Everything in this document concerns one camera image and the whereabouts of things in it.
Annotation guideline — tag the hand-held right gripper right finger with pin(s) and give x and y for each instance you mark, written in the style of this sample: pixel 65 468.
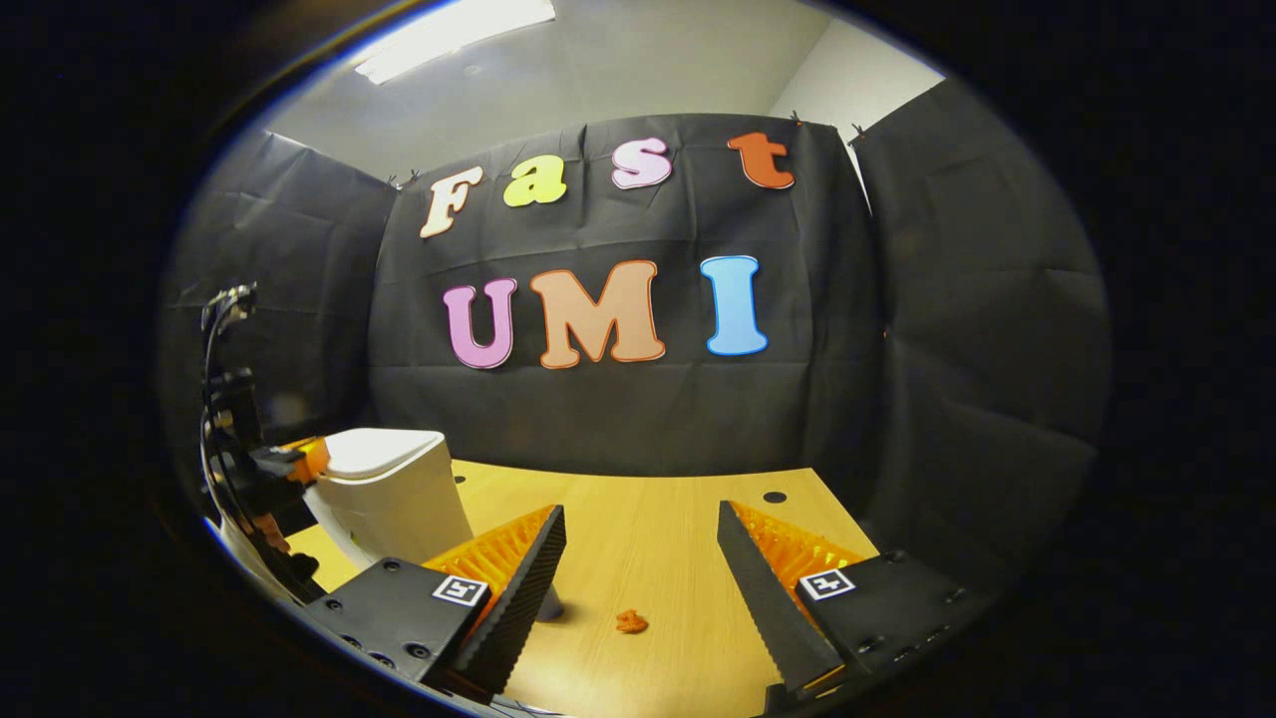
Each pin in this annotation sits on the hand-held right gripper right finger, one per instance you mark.
pixel 763 598

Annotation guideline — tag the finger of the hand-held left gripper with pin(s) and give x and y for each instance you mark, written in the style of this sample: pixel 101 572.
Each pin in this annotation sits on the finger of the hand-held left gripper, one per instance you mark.
pixel 304 461

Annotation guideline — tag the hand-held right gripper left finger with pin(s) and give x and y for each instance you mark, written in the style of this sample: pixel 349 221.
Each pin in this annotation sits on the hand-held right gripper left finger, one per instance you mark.
pixel 523 598

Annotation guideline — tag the white desktop garbage bin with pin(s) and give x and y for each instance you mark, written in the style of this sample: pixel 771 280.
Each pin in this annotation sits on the white desktop garbage bin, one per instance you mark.
pixel 389 499

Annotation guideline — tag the orange paper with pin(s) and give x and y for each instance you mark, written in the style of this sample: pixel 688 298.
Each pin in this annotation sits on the orange paper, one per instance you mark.
pixel 631 622

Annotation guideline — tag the ceiling light panel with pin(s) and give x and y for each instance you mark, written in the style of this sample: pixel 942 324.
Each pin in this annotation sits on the ceiling light panel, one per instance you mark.
pixel 449 35

